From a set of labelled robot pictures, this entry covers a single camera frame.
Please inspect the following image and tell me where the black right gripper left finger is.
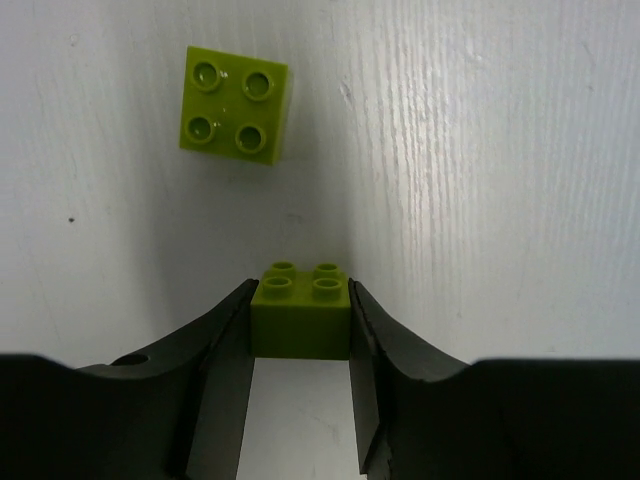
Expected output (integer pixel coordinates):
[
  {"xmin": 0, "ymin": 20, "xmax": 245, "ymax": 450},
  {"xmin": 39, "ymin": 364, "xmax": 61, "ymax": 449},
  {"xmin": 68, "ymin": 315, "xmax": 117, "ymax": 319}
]
[{"xmin": 1, "ymin": 279, "xmax": 257, "ymax": 479}]

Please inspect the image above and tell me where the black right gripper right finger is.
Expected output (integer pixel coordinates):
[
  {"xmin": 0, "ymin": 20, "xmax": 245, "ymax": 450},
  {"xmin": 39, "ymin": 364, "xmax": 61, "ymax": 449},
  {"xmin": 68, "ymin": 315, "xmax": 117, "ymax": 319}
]
[{"xmin": 349, "ymin": 281, "xmax": 639, "ymax": 479}]

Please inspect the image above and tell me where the green small lego brick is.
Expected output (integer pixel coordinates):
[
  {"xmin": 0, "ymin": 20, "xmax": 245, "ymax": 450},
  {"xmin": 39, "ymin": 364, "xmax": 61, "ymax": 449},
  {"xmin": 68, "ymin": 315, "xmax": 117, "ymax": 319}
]
[{"xmin": 250, "ymin": 261, "xmax": 351, "ymax": 360}]

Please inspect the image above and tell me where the green square lego brick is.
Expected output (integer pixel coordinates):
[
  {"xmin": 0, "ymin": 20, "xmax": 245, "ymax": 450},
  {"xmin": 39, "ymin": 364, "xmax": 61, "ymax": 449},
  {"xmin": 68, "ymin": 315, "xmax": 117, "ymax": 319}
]
[{"xmin": 179, "ymin": 46, "xmax": 291, "ymax": 166}]

